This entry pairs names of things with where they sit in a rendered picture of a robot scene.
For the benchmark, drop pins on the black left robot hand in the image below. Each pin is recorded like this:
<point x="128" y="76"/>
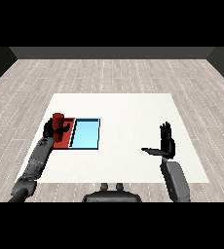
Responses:
<point x="48" y="129"/>

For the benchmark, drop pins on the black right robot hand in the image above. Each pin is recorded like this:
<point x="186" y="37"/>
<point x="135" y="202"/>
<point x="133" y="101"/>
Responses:
<point x="168" y="146"/>

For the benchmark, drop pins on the red can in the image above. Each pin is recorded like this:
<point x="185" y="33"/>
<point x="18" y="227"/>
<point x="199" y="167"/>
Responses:
<point x="58" y="122"/>

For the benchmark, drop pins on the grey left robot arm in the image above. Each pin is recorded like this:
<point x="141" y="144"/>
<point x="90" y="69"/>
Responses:
<point x="32" y="168"/>

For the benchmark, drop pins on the red shallow open box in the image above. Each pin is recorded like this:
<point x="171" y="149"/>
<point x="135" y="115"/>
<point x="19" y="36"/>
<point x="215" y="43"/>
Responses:
<point x="67" y="137"/>

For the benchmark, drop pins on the light blue shallow open box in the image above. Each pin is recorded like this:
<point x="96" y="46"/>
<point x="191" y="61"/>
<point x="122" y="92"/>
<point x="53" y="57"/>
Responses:
<point x="85" y="133"/>

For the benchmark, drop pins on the dark grey robot body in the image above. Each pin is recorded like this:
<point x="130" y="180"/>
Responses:
<point x="112" y="195"/>

